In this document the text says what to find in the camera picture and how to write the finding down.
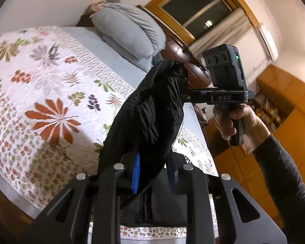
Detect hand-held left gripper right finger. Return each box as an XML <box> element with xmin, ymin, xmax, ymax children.
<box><xmin>166</xmin><ymin>155</ymin><xmax>288</xmax><ymax>244</ymax></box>

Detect floral quilt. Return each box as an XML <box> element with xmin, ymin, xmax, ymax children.
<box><xmin>0</xmin><ymin>26</ymin><xmax>219</xmax><ymax>239</ymax></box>

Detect bed with grey sheet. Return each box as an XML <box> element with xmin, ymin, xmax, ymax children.
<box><xmin>0</xmin><ymin>25</ymin><xmax>219</xmax><ymax>242</ymax></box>

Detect person's right hand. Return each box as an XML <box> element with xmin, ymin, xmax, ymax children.
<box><xmin>212</xmin><ymin>103</ymin><xmax>271</xmax><ymax>155</ymax></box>

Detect wooden framed window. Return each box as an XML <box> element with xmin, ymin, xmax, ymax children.
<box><xmin>145</xmin><ymin>0</ymin><xmax>260</xmax><ymax>46</ymax></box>

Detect beige curtain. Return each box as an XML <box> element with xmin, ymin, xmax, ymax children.
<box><xmin>183</xmin><ymin>8</ymin><xmax>255</xmax><ymax>64</ymax></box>

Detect grey crumpled cloth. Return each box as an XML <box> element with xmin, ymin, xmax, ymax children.
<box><xmin>84</xmin><ymin>0</ymin><xmax>121</xmax><ymax>13</ymax></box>

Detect wooden cabinet unit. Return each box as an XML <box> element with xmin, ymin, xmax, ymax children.
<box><xmin>213</xmin><ymin>65</ymin><xmax>305</xmax><ymax>158</ymax></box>

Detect flat grey pillow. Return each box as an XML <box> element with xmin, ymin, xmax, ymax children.
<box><xmin>90</xmin><ymin>3</ymin><xmax>167</xmax><ymax>56</ymax></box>

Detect person's right forearm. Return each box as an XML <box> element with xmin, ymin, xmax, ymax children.
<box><xmin>252</xmin><ymin>133</ymin><xmax>305</xmax><ymax>244</ymax></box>

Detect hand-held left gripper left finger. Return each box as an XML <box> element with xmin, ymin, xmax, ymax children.
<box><xmin>23</xmin><ymin>154</ymin><xmax>143</xmax><ymax>244</ymax></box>

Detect dark wooden headboard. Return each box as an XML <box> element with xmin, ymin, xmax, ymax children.
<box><xmin>76</xmin><ymin>5</ymin><xmax>211</xmax><ymax>87</ymax></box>

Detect white air conditioner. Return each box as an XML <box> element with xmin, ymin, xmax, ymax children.
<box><xmin>258</xmin><ymin>24</ymin><xmax>280</xmax><ymax>61</ymax></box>

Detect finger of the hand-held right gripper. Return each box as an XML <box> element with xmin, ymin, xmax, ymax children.
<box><xmin>179</xmin><ymin>88</ymin><xmax>214</xmax><ymax>102</ymax></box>

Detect black pants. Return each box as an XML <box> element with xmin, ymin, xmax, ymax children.
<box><xmin>97</xmin><ymin>59</ymin><xmax>188</xmax><ymax>228</ymax></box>

